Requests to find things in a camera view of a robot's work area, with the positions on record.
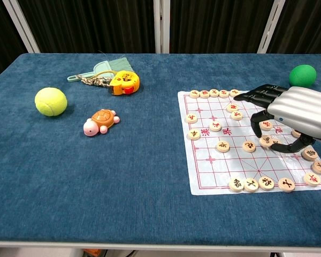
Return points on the teal mini brush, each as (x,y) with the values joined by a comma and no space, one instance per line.
(120,64)

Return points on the yellow tape measure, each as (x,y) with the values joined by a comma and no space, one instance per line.
(125,80)

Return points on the white metal frame post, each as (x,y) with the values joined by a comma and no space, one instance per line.
(271,25)
(161,26)
(21,25)

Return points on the dark pleated curtain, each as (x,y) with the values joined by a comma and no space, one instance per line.
(96,24)

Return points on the orange object under table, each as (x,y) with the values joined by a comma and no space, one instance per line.
(92,252)

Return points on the yellow tennis ball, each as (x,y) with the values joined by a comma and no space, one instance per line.
(50,101)

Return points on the green foam ball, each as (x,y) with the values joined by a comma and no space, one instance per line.
(302,75)

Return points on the white plastic chess board sheet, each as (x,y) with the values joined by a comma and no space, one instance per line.
(211,171)

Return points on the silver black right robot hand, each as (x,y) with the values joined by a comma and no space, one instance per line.
(299,109)

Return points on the pink orange turtle toy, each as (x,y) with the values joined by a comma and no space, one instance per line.
(103,119)

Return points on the blue velvet table cloth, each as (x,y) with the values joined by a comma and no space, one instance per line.
(123,174)

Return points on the teal mini dustpan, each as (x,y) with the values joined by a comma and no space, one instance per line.
(101,68)

